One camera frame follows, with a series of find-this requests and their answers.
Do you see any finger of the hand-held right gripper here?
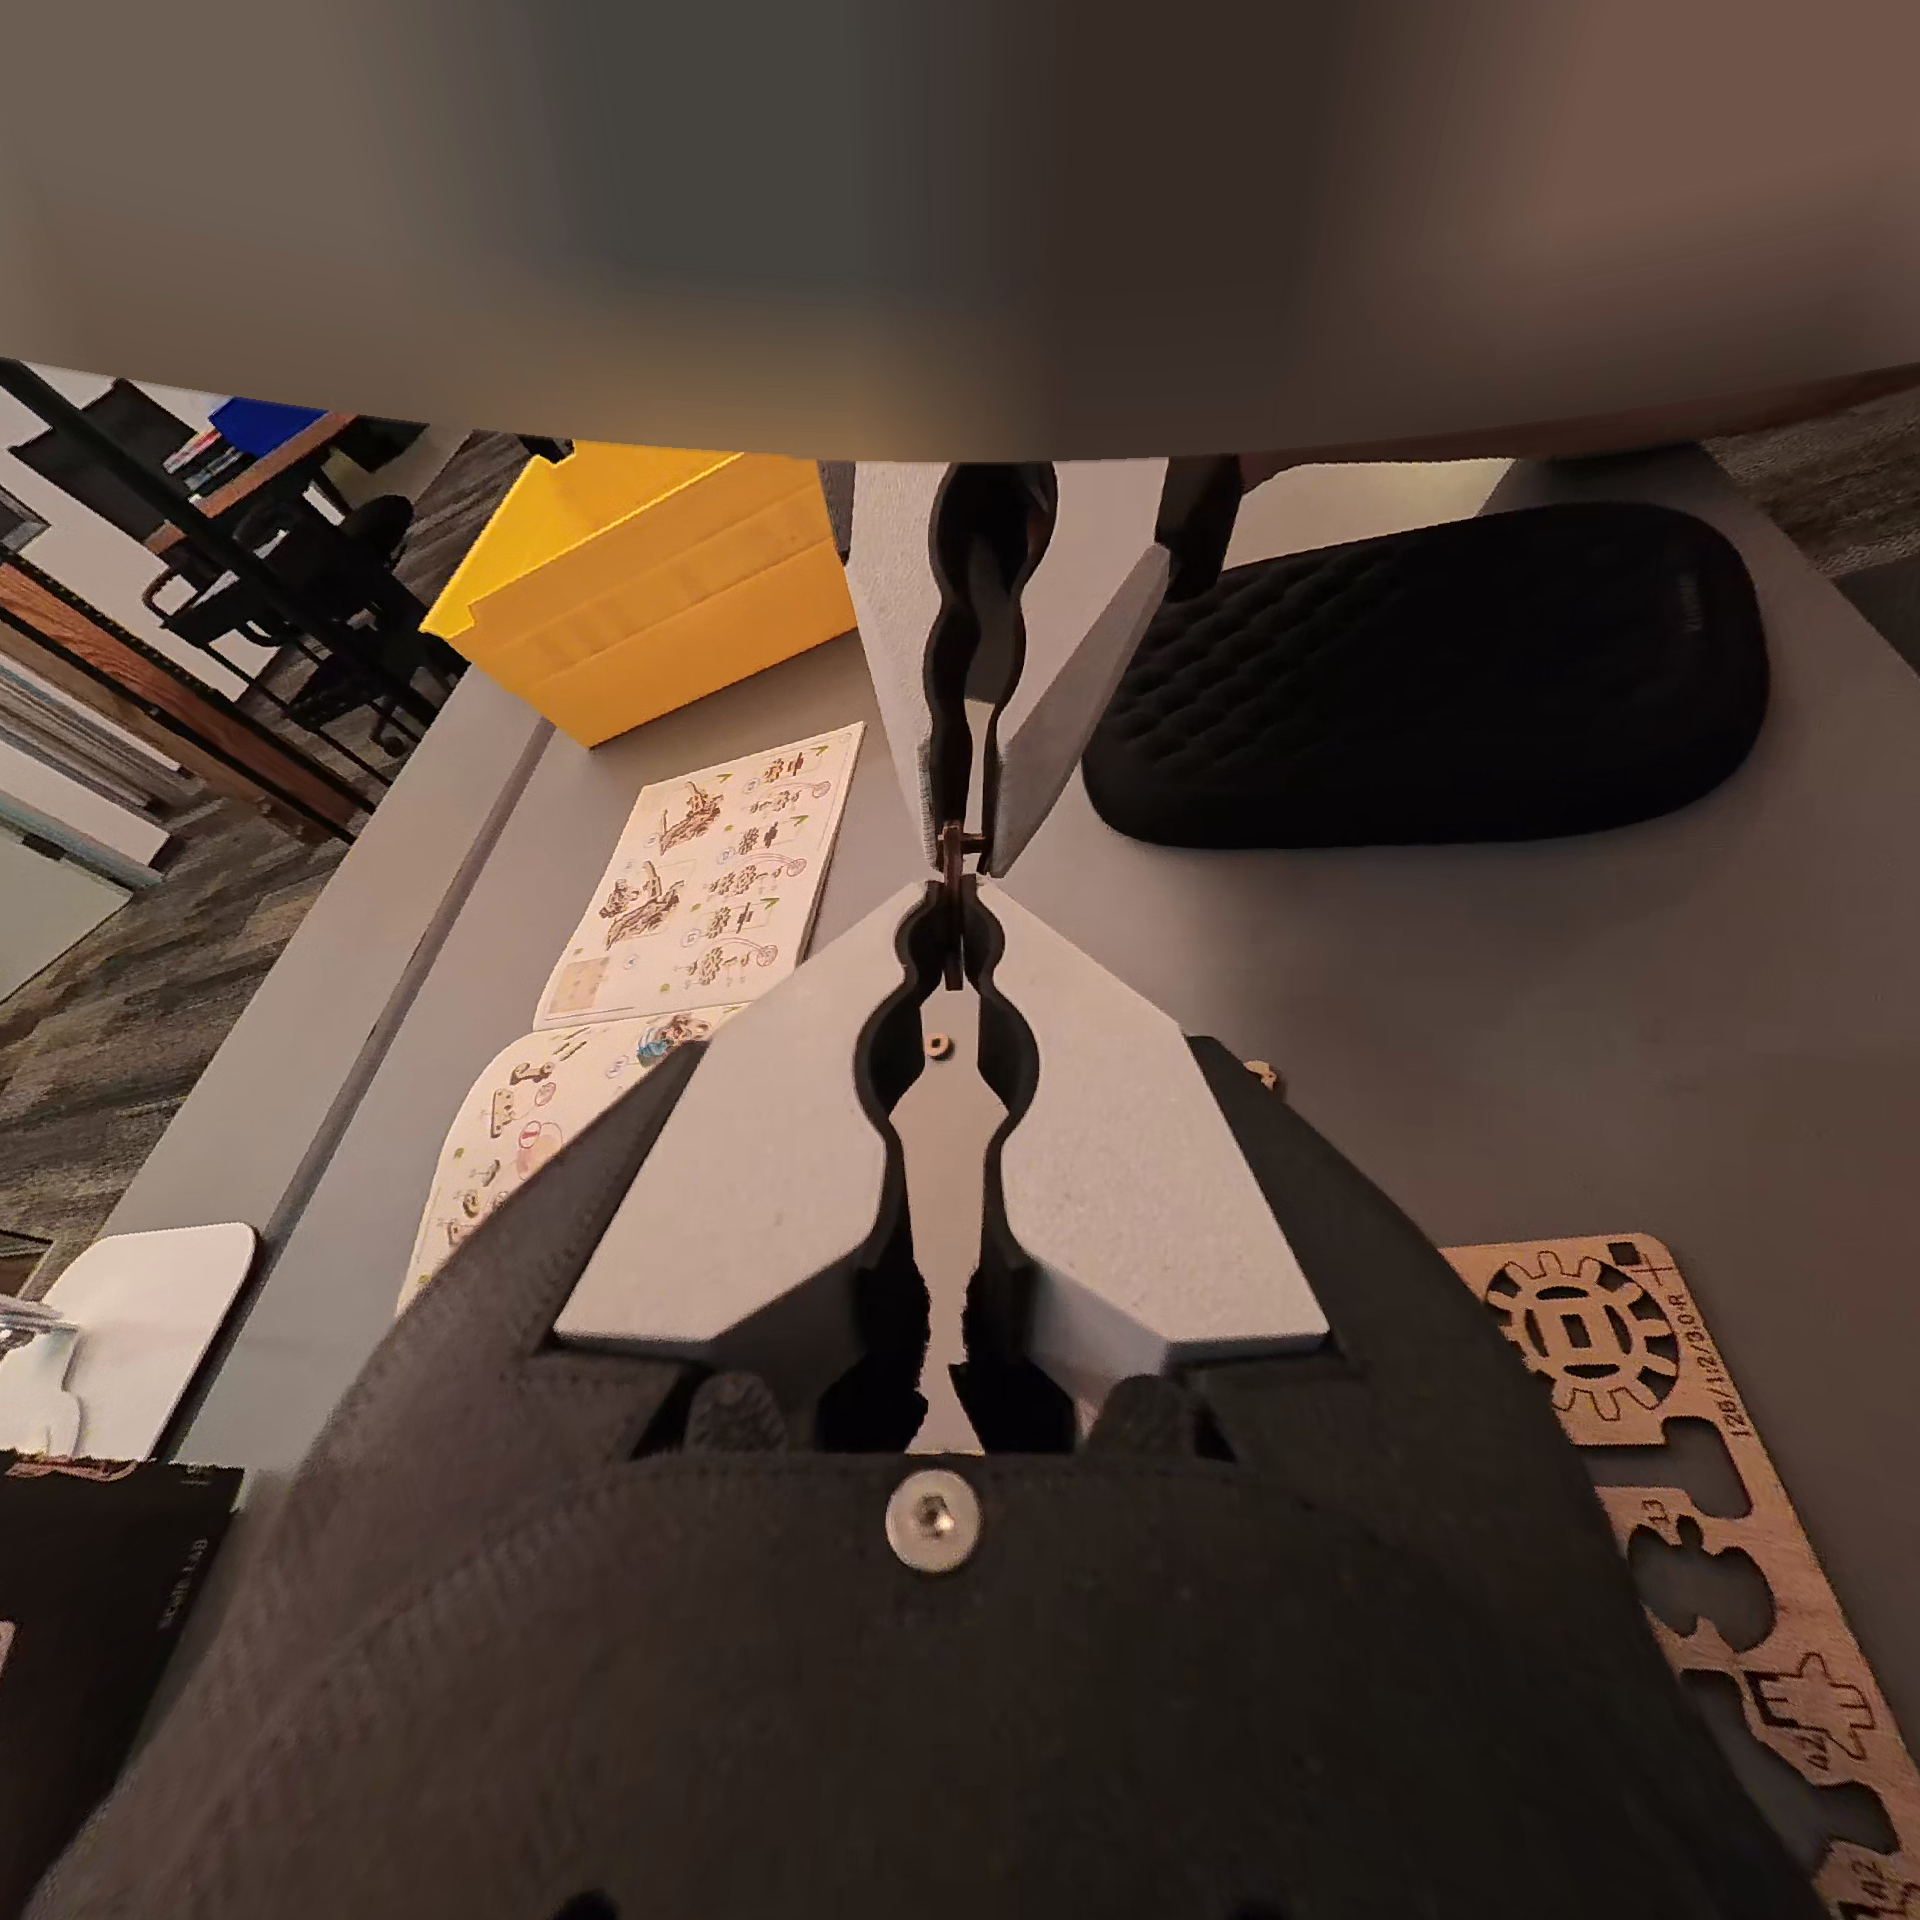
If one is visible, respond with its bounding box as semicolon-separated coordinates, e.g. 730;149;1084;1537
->
977;460;1175;878
844;460;977;868

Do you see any illustrated instruction booklet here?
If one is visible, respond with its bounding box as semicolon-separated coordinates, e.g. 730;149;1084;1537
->
398;719;868;1312

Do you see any laser-cut wooden parts sheet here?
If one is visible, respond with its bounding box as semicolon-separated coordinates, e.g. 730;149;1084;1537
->
1437;1235;1920;1920

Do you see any black office chair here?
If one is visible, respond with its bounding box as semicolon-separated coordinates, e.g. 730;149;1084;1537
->
150;494;460;752

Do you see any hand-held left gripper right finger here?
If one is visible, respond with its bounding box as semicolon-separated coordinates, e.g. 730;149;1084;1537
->
966;874;1335;1449

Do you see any dark model kit box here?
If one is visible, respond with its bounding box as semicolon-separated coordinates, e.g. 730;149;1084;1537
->
0;1446;245;1867

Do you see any yellow plastic bin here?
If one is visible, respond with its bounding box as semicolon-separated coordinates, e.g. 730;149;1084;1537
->
423;442;860;747

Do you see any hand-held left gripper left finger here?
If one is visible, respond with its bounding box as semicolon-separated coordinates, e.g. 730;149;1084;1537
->
551;882;955;1449

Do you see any wooden key-shaped part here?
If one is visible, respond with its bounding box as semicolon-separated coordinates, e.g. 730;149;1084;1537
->
933;815;989;993

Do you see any wooden-top desk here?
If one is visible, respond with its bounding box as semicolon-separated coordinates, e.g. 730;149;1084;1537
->
142;399;428;527

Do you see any black wrist rest pad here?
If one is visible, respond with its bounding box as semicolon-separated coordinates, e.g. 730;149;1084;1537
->
1084;504;1773;849

